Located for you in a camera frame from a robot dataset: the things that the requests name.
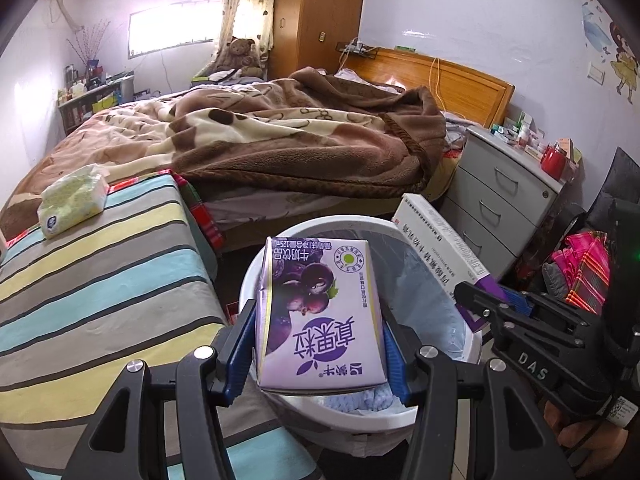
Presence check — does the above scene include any white purple medicine box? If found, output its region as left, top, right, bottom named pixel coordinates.
left=390, top=192, right=494, bottom=334

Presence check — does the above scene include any purple blueberry milk carton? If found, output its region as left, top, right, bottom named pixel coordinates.
left=255, top=237, right=386, bottom=396

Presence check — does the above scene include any white round trash bin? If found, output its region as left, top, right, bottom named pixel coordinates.
left=241, top=216, right=480, bottom=457

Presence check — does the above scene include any person's right hand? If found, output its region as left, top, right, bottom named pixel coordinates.
left=544, top=401, right=629, bottom=478

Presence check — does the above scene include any pink plaid cloth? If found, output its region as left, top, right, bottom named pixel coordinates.
left=551, top=231, right=610, bottom=315

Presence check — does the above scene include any grey drawer nightstand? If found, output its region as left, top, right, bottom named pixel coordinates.
left=439, top=126, right=564, bottom=280

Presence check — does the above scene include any striped table cloth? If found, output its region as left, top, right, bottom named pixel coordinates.
left=0, top=171, right=327, bottom=480

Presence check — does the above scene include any black quilted chair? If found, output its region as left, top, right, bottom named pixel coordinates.
left=586, top=148, right=640, bottom=233

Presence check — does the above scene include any red mug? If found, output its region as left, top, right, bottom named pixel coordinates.
left=540, top=145, right=566, bottom=180

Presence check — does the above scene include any wooden bed headboard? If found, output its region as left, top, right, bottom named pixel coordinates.
left=345, top=49, right=515, bottom=128

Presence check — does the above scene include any green tissue pack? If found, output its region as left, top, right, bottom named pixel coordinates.
left=37, top=164, right=110, bottom=238

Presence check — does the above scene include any brown fleece blanket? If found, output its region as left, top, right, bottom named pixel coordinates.
left=1, top=67, right=448, bottom=237

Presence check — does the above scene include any brown teddy bear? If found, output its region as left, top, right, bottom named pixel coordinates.
left=218, top=38, right=264, bottom=78

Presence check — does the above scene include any dried branch bouquet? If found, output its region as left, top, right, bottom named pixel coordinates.
left=66, top=20, right=111, bottom=67

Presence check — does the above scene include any wooden wardrobe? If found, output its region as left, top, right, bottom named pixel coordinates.
left=268, top=0, right=362, bottom=79

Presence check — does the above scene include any floral curtain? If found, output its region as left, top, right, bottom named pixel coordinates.
left=196, top=0, right=274, bottom=77

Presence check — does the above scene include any girl wall sticker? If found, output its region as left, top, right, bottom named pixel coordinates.
left=610, top=22, right=639, bottom=103

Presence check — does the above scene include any cluttered wall shelf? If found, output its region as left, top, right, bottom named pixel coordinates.
left=58, top=70, right=134, bottom=136

